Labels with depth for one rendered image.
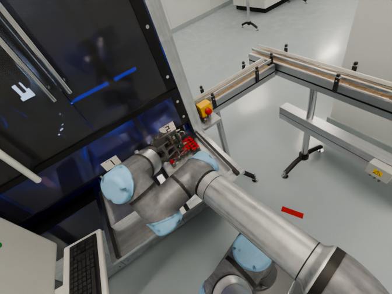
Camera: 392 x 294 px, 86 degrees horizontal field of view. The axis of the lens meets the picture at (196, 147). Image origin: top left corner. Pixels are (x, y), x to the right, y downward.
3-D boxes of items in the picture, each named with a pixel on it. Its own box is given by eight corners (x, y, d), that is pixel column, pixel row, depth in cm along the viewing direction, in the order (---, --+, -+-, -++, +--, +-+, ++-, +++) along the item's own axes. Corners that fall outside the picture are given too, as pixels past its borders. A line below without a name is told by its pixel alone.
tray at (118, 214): (101, 182, 121) (97, 178, 119) (140, 157, 126) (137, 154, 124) (115, 229, 98) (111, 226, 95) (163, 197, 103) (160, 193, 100)
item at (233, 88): (197, 126, 137) (190, 107, 126) (186, 116, 148) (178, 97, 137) (276, 77, 150) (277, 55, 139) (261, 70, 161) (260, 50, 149)
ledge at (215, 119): (193, 121, 139) (192, 118, 138) (209, 111, 142) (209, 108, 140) (205, 130, 130) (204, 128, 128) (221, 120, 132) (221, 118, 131)
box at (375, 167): (364, 171, 128) (368, 162, 122) (369, 166, 129) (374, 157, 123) (386, 184, 120) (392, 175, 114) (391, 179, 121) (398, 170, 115)
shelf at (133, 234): (95, 189, 122) (93, 187, 120) (195, 126, 135) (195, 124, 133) (114, 265, 89) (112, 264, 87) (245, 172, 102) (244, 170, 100)
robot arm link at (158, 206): (198, 206, 49) (167, 171, 48) (161, 244, 46) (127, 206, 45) (189, 203, 57) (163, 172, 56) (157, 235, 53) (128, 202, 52)
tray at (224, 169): (159, 161, 120) (157, 157, 117) (198, 137, 125) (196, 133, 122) (187, 205, 96) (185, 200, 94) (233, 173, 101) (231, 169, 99)
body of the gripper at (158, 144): (188, 149, 66) (171, 165, 56) (167, 157, 70) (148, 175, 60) (176, 127, 65) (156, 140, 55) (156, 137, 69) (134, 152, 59)
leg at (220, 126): (224, 170, 202) (206, 107, 148) (231, 165, 204) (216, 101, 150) (230, 177, 196) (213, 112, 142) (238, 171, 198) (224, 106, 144)
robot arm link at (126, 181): (116, 213, 47) (90, 185, 46) (144, 187, 56) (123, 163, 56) (136, 199, 43) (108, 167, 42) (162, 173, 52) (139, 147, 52)
